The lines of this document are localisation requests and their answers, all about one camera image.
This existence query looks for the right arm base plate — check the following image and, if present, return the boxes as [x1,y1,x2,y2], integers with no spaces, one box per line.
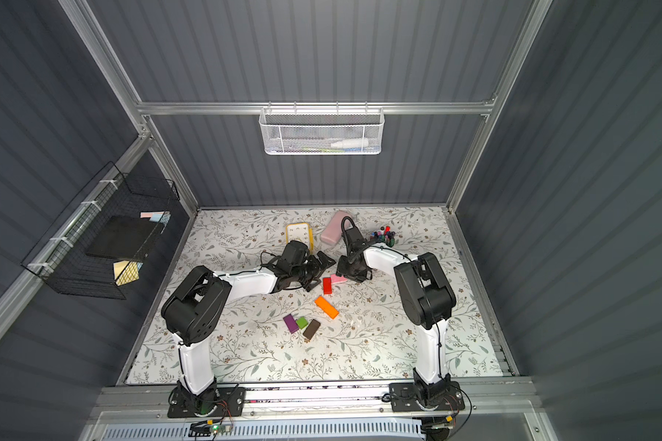
[388,381,466,413]

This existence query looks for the floral table mat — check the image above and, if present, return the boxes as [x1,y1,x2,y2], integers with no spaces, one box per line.
[118,206,506,385]

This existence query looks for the green building block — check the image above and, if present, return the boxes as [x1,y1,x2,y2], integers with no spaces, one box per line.
[296,317,308,330]

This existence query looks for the white wire mesh basket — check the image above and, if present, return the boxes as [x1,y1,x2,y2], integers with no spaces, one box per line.
[259,106,385,155]

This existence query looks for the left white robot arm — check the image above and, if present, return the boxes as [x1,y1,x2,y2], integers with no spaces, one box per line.
[161,252,337,396]

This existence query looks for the black notebook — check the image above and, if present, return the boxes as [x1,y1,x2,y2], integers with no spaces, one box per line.
[86,216,164,262]

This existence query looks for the pink building block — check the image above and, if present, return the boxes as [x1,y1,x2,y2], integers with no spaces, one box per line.
[330,275,348,285]

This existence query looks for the brown building block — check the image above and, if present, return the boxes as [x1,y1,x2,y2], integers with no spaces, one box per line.
[303,319,321,340]

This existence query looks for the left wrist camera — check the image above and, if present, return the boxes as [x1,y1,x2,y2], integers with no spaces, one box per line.
[281,240,310,266]

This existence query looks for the orange building block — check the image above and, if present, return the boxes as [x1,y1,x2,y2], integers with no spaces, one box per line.
[314,296,339,320]

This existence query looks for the small green circuit board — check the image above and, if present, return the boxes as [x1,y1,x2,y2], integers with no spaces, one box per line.
[188,420,233,439]

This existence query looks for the white marker in basket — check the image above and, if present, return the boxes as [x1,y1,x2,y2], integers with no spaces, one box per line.
[330,138,370,150]

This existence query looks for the yellow sticky notes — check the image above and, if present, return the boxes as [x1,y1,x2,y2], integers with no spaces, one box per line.
[113,261,143,286]

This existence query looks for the purple building block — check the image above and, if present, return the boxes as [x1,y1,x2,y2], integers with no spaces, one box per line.
[283,314,299,334]

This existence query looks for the pastel sticky notes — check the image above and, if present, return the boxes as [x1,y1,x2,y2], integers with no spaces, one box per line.
[140,211,171,223]

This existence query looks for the black wire wall basket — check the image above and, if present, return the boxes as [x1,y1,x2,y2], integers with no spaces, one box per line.
[22,168,179,300]

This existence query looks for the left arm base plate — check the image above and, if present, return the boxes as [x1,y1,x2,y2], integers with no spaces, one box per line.
[167,382,246,419]

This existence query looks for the red building block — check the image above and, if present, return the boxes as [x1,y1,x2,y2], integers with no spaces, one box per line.
[323,277,333,295]

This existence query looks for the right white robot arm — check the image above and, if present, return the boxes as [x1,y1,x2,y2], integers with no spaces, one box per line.
[337,216,457,387]

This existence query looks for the pink pencil case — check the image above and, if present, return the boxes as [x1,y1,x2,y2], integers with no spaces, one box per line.
[320,211,351,246]

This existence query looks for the pink pen cup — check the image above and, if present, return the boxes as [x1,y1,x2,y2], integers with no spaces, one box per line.
[369,225,396,247]

